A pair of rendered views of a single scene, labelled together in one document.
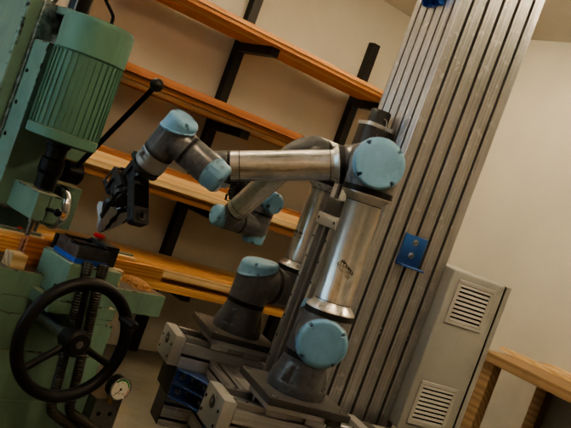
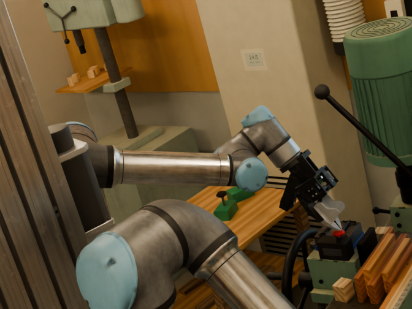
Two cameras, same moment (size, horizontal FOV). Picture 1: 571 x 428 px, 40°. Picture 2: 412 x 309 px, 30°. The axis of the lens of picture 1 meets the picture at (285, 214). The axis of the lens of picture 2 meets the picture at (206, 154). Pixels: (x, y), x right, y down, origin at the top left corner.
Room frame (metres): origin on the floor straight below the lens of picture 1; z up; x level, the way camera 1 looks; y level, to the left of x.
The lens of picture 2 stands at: (3.57, -0.04, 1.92)
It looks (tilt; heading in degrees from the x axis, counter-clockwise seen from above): 20 degrees down; 174
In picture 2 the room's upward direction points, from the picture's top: 16 degrees counter-clockwise
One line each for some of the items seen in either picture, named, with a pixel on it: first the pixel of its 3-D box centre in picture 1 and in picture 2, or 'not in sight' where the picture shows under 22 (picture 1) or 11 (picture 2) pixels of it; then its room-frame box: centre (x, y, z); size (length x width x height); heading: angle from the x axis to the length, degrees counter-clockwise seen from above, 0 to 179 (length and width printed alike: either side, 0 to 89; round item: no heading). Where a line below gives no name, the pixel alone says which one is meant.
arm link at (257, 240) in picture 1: (252, 227); not in sight; (2.68, 0.09, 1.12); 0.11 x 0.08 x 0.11; 127
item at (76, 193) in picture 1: (56, 204); not in sight; (2.19, 0.61, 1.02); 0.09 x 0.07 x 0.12; 136
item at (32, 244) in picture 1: (68, 258); (377, 263); (1.94, 0.47, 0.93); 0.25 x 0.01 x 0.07; 136
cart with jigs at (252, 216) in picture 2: not in sight; (225, 260); (0.50, 0.23, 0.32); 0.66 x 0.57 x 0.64; 126
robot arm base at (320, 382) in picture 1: (301, 371); not in sight; (1.94, -0.17, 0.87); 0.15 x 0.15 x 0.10
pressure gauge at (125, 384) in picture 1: (115, 390); not in sight; (1.99, 0.25, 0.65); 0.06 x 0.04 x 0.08; 136
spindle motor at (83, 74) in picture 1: (81, 83); (392, 92); (1.95, 0.58, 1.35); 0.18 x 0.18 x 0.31
